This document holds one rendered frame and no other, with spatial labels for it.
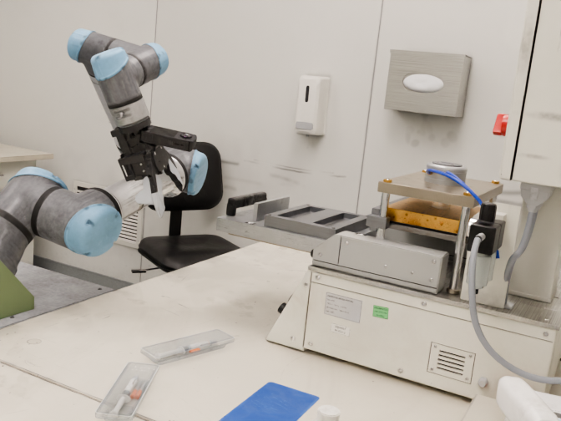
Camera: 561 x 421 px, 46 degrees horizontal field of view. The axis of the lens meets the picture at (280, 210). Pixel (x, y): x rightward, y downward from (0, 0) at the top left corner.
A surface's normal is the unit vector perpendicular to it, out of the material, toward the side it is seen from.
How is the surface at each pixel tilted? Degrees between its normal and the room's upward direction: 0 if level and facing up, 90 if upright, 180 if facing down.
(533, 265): 90
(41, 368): 0
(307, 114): 90
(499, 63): 90
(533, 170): 90
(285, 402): 0
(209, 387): 0
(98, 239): 102
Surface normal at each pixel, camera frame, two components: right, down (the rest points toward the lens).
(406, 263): -0.47, 0.12
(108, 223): 0.85, 0.37
